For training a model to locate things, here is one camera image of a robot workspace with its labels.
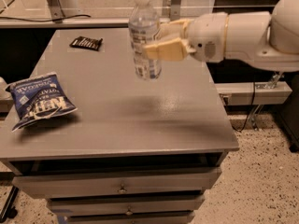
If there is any grey drawer cabinet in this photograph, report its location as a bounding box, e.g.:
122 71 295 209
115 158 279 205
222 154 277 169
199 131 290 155
0 26 240 224

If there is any black hanging power cable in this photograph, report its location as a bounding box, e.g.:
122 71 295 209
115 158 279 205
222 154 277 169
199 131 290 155
232 81 257 133

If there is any blue potato chip bag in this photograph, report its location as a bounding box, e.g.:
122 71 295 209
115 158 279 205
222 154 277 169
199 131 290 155
6 72 77 132

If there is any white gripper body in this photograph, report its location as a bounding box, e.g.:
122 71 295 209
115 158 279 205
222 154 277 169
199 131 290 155
187 12 228 63

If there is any cabinet drawer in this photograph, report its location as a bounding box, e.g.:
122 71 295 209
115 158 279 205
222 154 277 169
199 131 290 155
48 193 204 217
67 211 195 224
13 167 221 199

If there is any wall power outlet strip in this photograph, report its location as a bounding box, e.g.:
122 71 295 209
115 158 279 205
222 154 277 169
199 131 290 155
216 81 292 105

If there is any top cabinet drawer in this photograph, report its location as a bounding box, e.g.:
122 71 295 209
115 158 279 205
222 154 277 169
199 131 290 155
13 167 221 199

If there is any bottom cabinet drawer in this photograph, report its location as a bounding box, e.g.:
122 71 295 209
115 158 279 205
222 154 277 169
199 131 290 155
67 211 195 224

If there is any clear plastic water bottle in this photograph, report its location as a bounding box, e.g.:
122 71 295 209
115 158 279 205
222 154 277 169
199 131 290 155
128 0 162 80

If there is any grey metal frame rail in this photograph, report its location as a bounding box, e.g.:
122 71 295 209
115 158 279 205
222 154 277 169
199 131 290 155
0 0 292 29

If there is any black cable on rail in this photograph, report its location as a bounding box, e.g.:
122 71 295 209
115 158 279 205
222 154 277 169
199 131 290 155
0 14 92 23

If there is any black rxbar chocolate wrapper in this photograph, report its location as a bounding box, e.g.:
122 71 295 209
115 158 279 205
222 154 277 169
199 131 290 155
70 36 103 51

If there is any middle cabinet drawer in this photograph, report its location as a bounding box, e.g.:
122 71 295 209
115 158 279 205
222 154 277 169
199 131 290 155
48 193 204 217

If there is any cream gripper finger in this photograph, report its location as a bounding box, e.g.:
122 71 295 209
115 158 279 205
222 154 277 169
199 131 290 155
158 19 192 40
143 37 196 62

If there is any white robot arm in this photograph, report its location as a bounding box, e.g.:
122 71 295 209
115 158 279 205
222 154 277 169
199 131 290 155
142 0 299 72

